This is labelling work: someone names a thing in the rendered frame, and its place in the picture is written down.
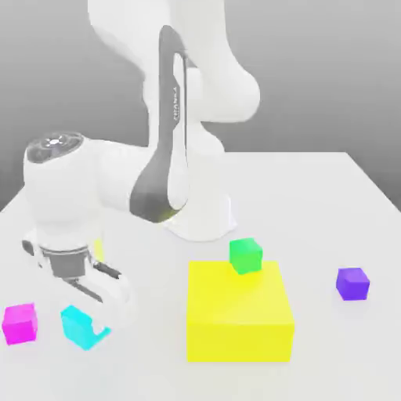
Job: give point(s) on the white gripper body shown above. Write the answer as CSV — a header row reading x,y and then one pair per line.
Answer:
x,y
103,289

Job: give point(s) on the small cyan cube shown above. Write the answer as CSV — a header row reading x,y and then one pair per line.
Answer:
x,y
76,327

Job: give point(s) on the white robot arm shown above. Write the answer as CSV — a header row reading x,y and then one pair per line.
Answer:
x,y
78,188

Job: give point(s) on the small magenta cube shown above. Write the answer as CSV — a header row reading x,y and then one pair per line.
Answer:
x,y
19,324

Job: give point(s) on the small green cube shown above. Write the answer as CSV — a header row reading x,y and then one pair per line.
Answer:
x,y
246,255

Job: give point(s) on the small purple cube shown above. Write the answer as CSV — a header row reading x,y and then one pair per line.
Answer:
x,y
352,283

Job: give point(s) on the large yellow box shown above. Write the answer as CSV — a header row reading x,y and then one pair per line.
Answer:
x,y
238,316

